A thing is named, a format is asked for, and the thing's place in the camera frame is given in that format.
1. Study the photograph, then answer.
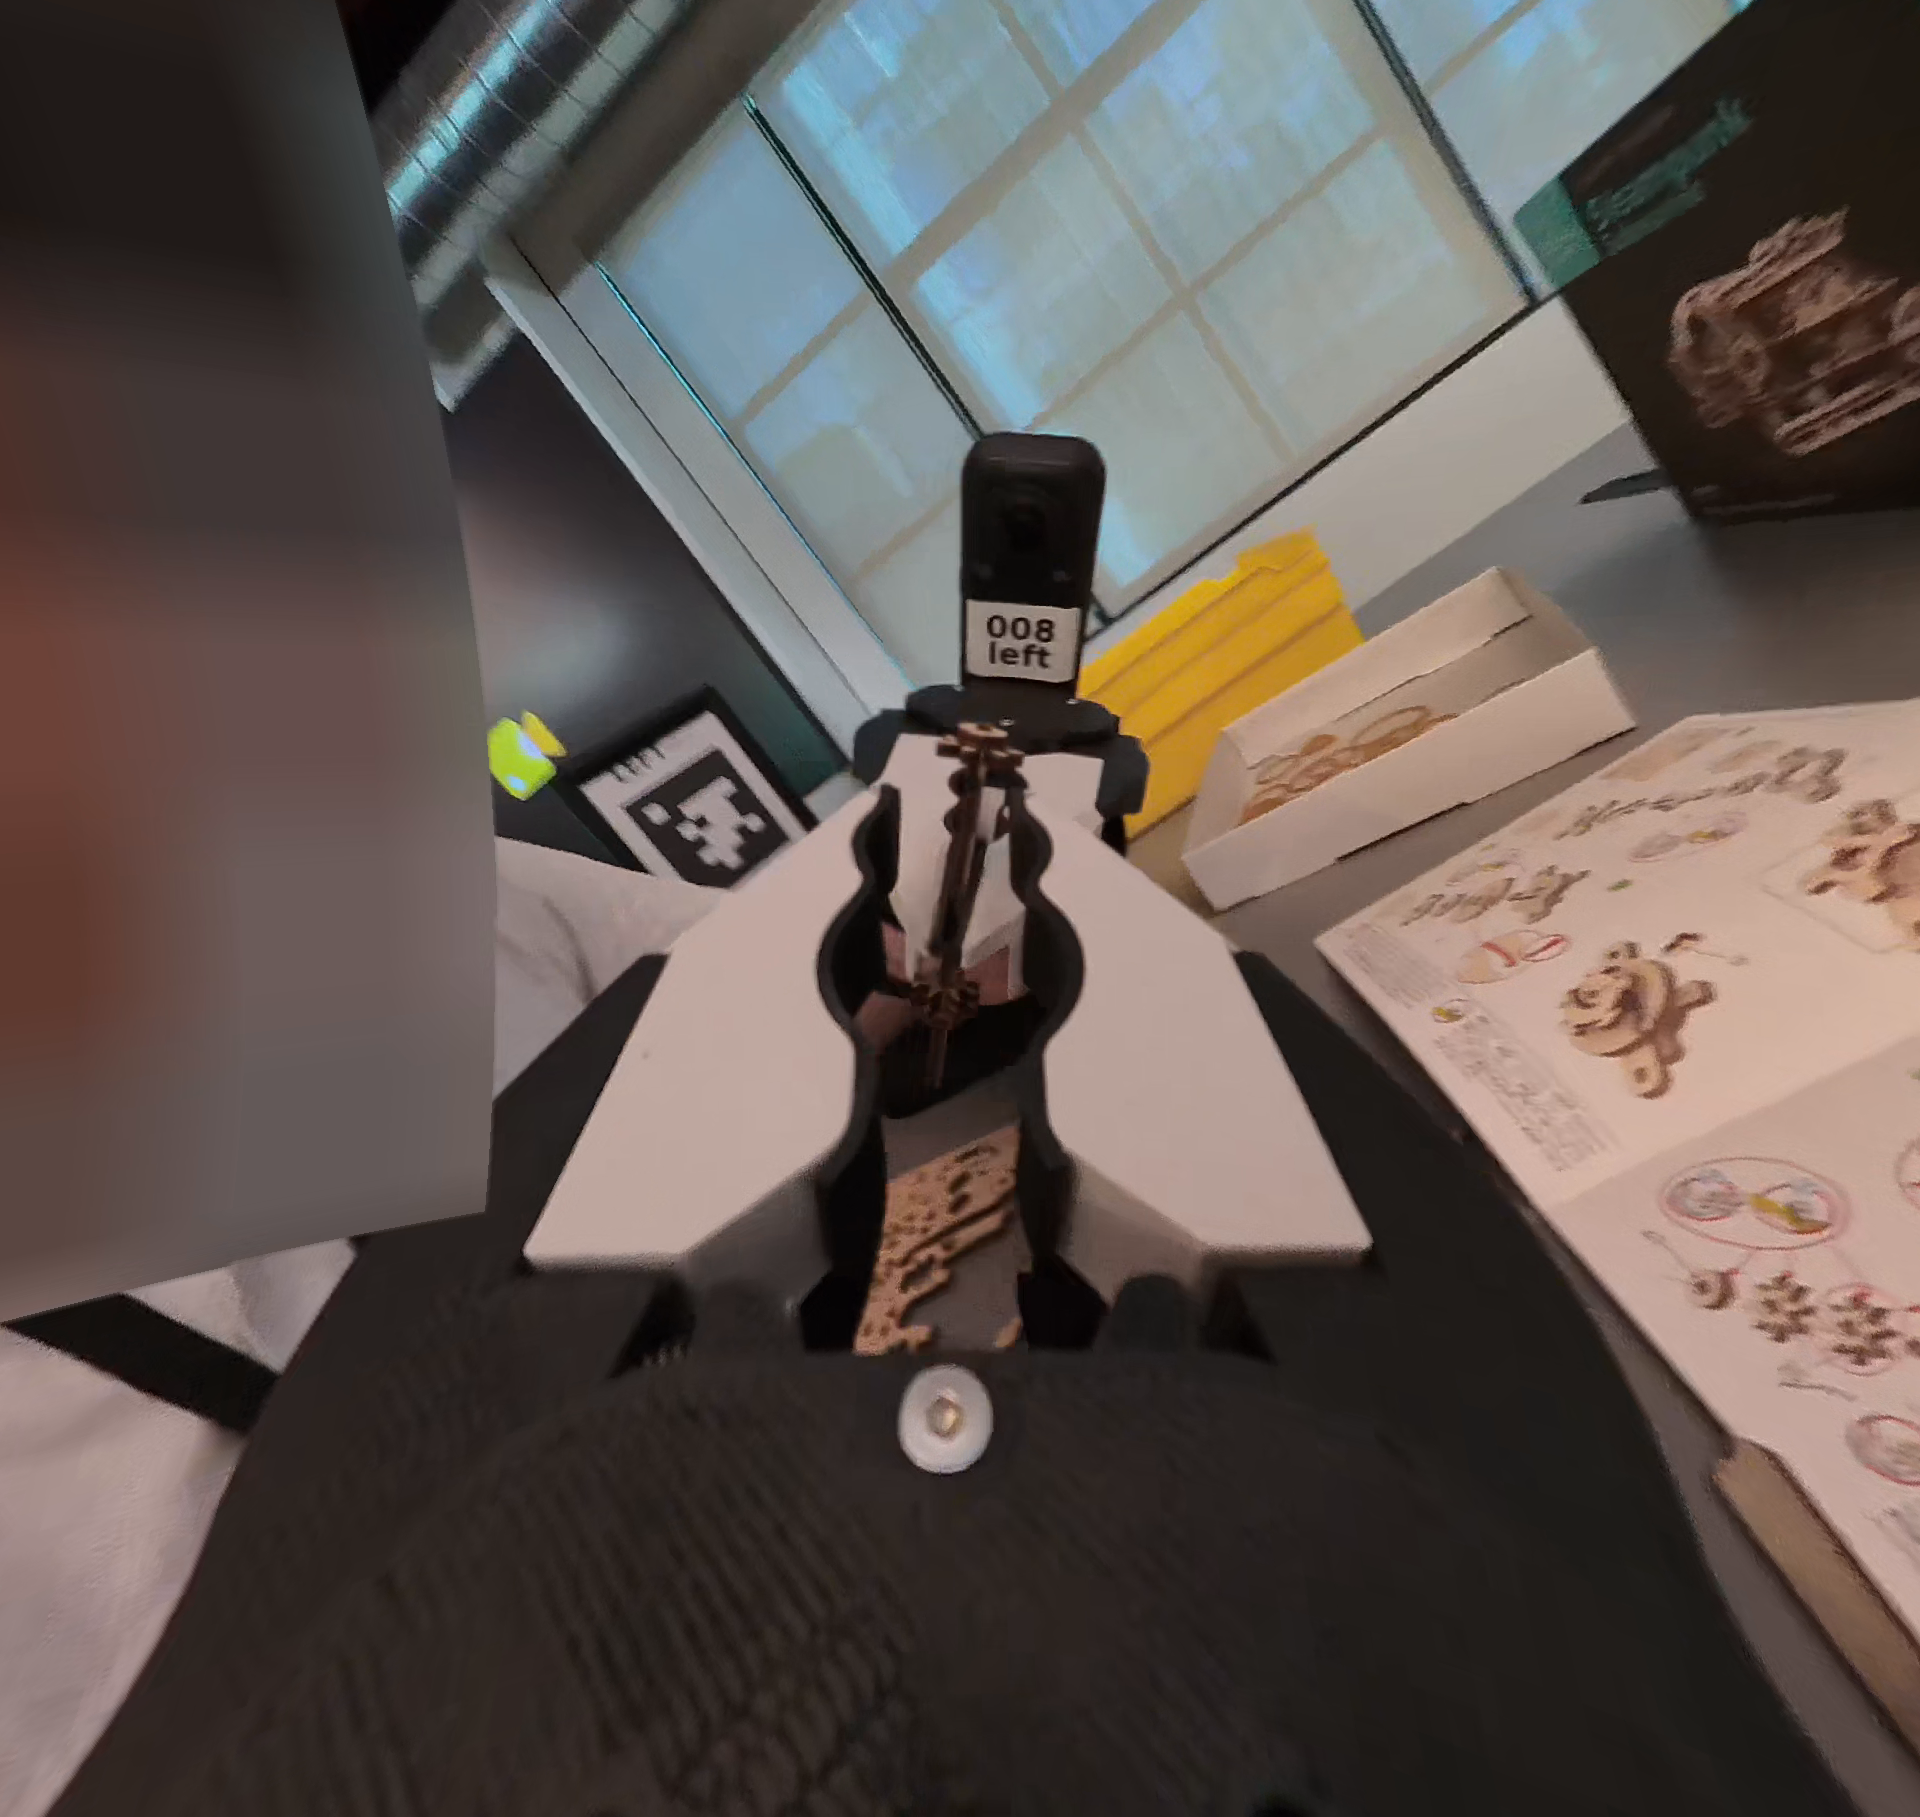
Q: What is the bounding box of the large wooden parts sheet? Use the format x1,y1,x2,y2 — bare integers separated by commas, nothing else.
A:
852,1134,1039,1358

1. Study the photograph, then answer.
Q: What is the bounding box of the large paned window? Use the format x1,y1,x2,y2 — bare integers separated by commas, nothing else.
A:
485,0,1870,720

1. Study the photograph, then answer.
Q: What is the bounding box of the pile of wooden rings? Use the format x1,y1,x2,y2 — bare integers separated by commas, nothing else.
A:
1245,706,1458,830

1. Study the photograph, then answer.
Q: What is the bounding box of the yellow plastic bin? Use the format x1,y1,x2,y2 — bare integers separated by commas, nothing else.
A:
1076,528,1364,847

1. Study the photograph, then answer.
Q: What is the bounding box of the white cardboard box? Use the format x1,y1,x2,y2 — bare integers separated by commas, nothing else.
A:
1179,560,1643,917

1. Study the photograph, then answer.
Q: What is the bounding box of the narrow metal air duct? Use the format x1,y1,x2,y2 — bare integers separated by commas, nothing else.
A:
368,0,805,413

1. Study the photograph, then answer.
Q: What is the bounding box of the instruction booklet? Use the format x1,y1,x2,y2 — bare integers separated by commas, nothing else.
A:
1310,703,1920,1571

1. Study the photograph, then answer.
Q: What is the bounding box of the neon yellow object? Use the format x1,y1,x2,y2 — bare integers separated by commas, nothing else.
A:
485,710,567,807

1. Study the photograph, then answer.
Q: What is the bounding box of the plain plywood board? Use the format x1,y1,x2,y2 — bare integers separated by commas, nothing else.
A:
1710,1443,1920,1754

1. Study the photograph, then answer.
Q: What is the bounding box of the dark model kit box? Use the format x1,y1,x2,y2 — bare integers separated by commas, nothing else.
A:
1510,0,1920,528

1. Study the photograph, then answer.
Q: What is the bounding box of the wooden axle with gears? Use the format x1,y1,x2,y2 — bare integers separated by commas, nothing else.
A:
910,710,1030,1096

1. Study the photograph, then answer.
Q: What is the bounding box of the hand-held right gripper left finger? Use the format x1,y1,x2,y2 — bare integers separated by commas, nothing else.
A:
520,780,902,1351

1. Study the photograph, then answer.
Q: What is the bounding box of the black framed marker board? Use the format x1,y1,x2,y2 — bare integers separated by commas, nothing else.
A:
567,684,820,892

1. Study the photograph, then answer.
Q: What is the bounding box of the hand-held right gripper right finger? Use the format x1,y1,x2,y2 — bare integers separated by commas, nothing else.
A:
1024,789,1374,1351

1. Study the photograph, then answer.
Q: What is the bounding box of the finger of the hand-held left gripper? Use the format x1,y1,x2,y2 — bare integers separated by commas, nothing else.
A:
882,734,965,935
961,739,1124,986

